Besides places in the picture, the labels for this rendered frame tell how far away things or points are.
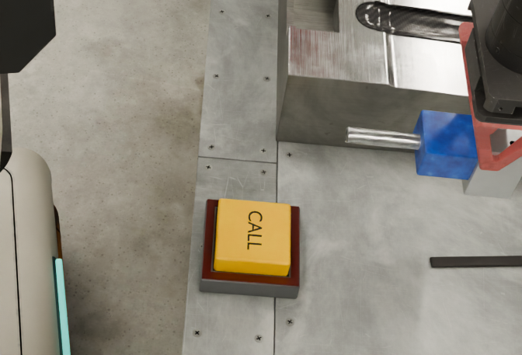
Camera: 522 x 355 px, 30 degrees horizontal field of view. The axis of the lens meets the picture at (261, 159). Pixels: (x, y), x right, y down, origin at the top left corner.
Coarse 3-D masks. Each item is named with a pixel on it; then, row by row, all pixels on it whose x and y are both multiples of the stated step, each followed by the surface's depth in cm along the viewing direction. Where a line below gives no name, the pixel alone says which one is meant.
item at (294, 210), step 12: (216, 204) 82; (204, 240) 79; (204, 252) 79; (204, 264) 78; (204, 276) 77; (216, 276) 77; (228, 276) 78; (240, 276) 78; (252, 276) 78; (264, 276) 78
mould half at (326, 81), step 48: (384, 0) 90; (432, 0) 91; (288, 48) 84; (336, 48) 85; (384, 48) 86; (432, 48) 87; (288, 96) 85; (336, 96) 84; (384, 96) 84; (432, 96) 84; (336, 144) 90
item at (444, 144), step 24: (432, 120) 73; (456, 120) 73; (384, 144) 73; (408, 144) 73; (432, 144) 71; (456, 144) 72; (504, 144) 70; (432, 168) 72; (456, 168) 72; (504, 168) 71; (480, 192) 74; (504, 192) 74
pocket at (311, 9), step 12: (288, 0) 90; (300, 0) 90; (312, 0) 90; (324, 0) 90; (336, 0) 90; (288, 12) 89; (300, 12) 91; (312, 12) 91; (324, 12) 92; (336, 12) 89; (288, 24) 88; (300, 24) 90; (312, 24) 90; (324, 24) 91; (336, 24) 89
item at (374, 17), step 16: (368, 16) 88; (384, 16) 89; (400, 16) 89; (416, 16) 90; (432, 16) 90; (448, 16) 90; (464, 16) 90; (400, 32) 87; (416, 32) 89; (432, 32) 89; (448, 32) 89
